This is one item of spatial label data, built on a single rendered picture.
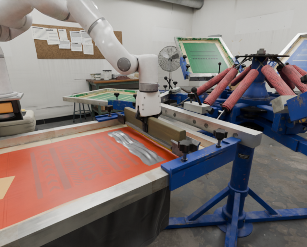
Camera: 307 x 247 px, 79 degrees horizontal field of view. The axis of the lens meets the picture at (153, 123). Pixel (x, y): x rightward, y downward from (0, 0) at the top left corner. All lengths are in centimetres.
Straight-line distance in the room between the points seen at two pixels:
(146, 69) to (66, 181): 45
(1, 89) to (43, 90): 350
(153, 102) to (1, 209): 55
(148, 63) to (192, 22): 574
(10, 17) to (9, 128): 84
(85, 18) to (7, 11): 28
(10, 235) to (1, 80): 67
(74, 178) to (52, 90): 394
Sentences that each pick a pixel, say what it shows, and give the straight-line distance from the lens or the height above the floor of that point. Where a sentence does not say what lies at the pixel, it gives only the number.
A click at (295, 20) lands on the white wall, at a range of 490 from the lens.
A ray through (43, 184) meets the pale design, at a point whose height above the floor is 96.
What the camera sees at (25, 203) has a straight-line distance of 58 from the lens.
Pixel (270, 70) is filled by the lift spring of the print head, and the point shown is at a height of 123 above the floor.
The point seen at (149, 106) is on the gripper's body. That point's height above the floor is 111.
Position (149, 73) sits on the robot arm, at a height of 123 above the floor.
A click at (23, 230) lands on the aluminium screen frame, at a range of 45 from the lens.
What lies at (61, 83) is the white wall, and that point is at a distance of 450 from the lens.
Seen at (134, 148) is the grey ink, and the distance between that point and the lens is 73.
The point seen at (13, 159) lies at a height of 96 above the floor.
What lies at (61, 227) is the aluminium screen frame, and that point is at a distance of 45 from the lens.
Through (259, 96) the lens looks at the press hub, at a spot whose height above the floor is 107.
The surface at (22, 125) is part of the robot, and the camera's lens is 158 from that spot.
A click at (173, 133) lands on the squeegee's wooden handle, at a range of 65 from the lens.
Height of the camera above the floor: 128
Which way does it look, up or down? 19 degrees down
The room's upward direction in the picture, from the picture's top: straight up
